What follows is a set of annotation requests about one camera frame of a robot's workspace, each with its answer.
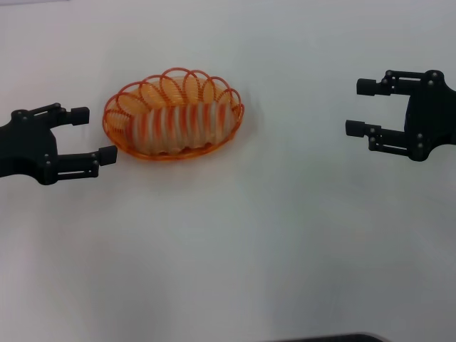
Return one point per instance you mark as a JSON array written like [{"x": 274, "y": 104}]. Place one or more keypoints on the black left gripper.
[{"x": 25, "y": 149}]

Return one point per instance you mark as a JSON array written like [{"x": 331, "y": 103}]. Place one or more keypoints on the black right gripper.
[{"x": 431, "y": 117}]

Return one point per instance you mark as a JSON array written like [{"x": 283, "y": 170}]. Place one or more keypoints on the orange striped bread loaf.
[{"x": 178, "y": 128}]

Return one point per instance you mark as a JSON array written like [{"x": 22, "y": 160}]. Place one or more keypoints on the black robot torso edge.
[{"x": 331, "y": 338}]

